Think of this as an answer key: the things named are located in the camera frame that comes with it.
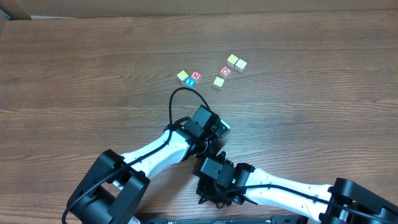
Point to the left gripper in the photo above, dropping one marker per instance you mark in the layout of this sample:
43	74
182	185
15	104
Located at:
213	146

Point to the white block top right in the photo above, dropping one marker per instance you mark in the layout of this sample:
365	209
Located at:
240	65

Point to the yellow block centre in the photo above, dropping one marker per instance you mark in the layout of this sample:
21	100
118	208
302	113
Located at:
218	83

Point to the yellow block top right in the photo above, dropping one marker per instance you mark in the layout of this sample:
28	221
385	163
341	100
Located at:
231	60

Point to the cardboard backdrop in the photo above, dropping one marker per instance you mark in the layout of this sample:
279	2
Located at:
25	9

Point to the red M block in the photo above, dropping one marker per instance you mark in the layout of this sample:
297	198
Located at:
196	76

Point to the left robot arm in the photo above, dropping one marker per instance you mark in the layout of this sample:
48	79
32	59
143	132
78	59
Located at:
113	187

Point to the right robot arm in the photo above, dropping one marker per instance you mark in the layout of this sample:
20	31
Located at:
343	202

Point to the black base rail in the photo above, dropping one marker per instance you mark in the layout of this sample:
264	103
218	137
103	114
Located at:
276	219

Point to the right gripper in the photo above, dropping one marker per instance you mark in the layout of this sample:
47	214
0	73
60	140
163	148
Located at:
206	193

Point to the red O block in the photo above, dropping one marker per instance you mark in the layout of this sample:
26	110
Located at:
225	72

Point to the yellow block left cluster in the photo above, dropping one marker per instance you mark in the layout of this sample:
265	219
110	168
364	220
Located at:
182	76

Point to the blue X block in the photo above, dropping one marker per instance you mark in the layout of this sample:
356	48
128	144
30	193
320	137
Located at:
190	82

